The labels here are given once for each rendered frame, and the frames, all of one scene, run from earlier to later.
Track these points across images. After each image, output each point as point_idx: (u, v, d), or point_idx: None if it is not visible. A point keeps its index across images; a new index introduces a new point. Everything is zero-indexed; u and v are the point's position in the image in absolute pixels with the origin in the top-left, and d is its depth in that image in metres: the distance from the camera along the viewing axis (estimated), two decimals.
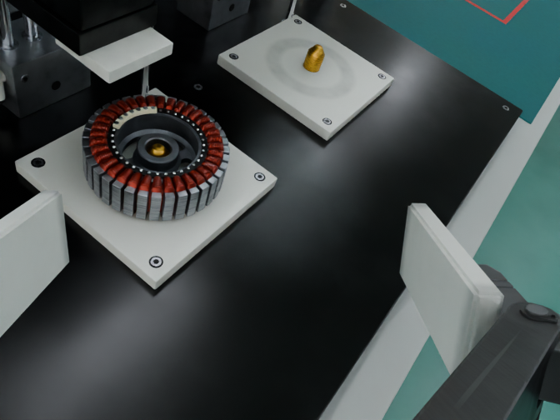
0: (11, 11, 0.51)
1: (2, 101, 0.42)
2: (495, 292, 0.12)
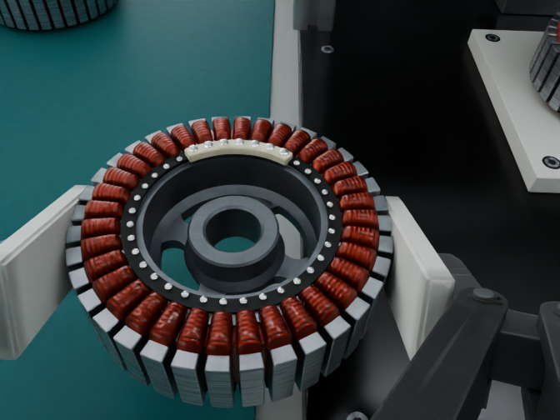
0: None
1: None
2: (446, 277, 0.13)
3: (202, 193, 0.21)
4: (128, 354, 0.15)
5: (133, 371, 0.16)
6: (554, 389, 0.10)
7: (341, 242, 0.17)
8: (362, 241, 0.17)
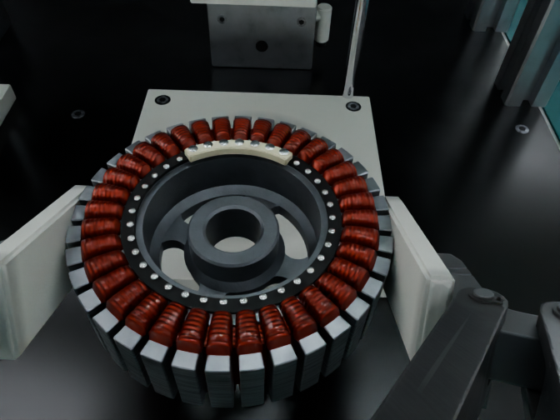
0: None
1: None
2: (446, 277, 0.13)
3: (202, 193, 0.21)
4: (128, 354, 0.15)
5: (133, 371, 0.16)
6: (554, 389, 0.10)
7: (341, 242, 0.17)
8: (362, 241, 0.17)
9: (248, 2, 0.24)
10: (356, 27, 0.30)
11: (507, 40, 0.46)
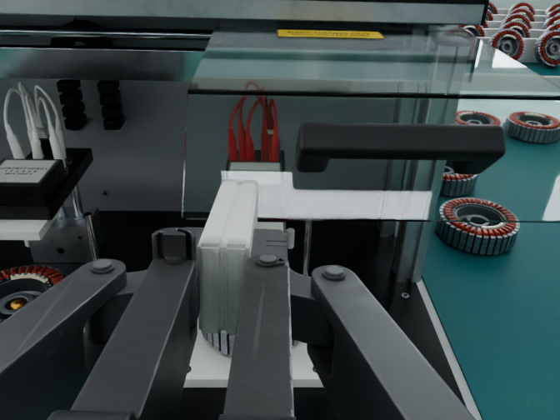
0: (127, 210, 0.75)
1: (29, 247, 0.64)
2: (241, 245, 0.15)
3: None
4: (224, 337, 0.48)
5: (223, 347, 0.49)
6: (348, 346, 0.11)
7: None
8: None
9: None
10: (306, 245, 0.57)
11: None
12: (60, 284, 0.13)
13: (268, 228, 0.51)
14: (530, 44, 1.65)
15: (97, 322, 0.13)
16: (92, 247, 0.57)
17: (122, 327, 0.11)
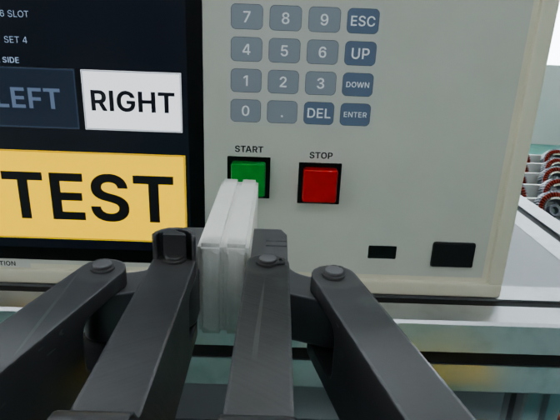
0: None
1: None
2: (241, 245, 0.15)
3: None
4: None
5: None
6: (348, 346, 0.11)
7: None
8: None
9: None
10: None
11: None
12: (60, 284, 0.13)
13: None
14: None
15: (97, 322, 0.13)
16: None
17: (122, 327, 0.11)
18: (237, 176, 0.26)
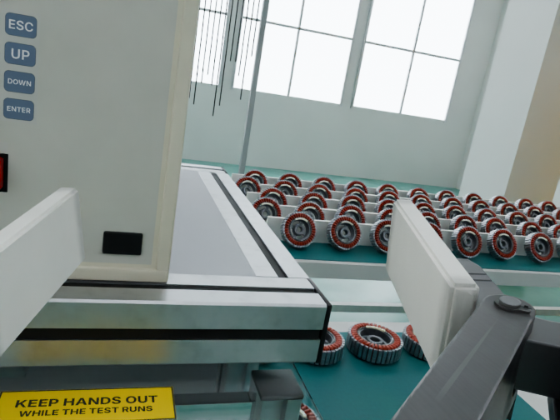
0: None
1: None
2: (471, 285, 0.13)
3: None
4: None
5: None
6: None
7: None
8: None
9: None
10: None
11: None
12: None
13: None
14: (366, 229, 1.70)
15: None
16: None
17: None
18: None
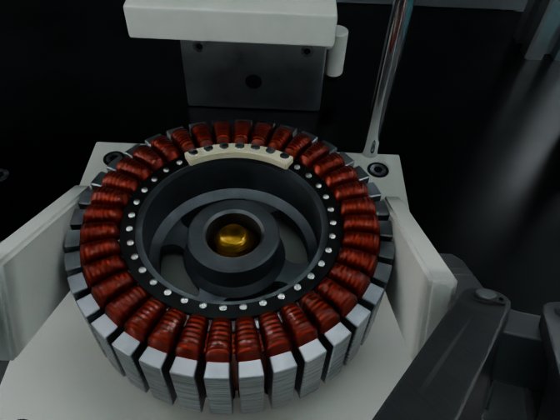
0: None
1: None
2: (448, 277, 0.13)
3: (202, 197, 0.21)
4: (127, 360, 0.15)
5: (132, 377, 0.16)
6: (557, 390, 0.10)
7: (342, 248, 0.17)
8: (363, 246, 0.17)
9: (223, 37, 0.15)
10: (387, 66, 0.21)
11: None
12: None
13: None
14: None
15: None
16: None
17: None
18: None
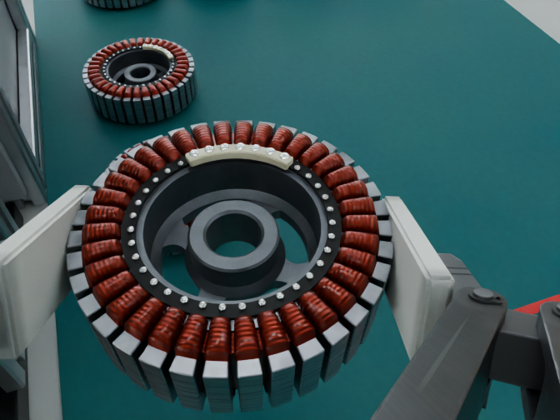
0: None
1: None
2: (446, 277, 0.13)
3: (204, 197, 0.21)
4: (127, 359, 0.15)
5: (132, 376, 0.16)
6: (554, 389, 0.10)
7: (341, 247, 0.17)
8: (362, 246, 0.17)
9: None
10: None
11: None
12: None
13: None
14: None
15: None
16: None
17: None
18: None
